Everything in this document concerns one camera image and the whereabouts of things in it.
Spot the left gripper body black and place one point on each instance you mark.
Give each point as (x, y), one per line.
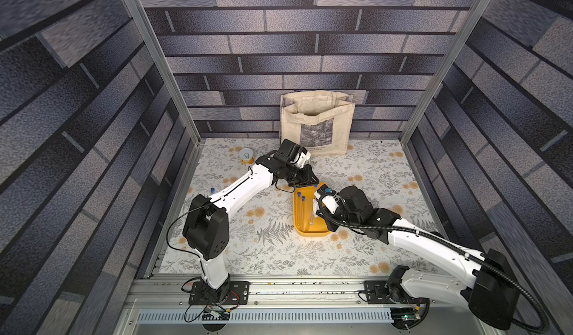
(298, 176)

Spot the yellow plastic tray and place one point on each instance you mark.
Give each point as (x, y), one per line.
(319, 227)

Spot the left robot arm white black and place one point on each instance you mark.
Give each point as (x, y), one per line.
(206, 228)

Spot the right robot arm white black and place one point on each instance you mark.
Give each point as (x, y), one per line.
(483, 283)

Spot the beige canvas tote bag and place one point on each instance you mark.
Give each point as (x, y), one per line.
(319, 121)

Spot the right controller board green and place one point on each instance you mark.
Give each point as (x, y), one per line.
(404, 319)

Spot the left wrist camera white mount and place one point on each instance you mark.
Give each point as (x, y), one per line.
(302, 158)

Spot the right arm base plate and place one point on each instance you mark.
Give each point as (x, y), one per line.
(378, 293)

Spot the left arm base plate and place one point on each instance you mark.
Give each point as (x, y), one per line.
(234, 293)

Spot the left controller board with wires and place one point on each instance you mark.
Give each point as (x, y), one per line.
(211, 317)

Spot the aluminium mounting rail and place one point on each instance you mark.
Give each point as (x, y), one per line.
(276, 305)

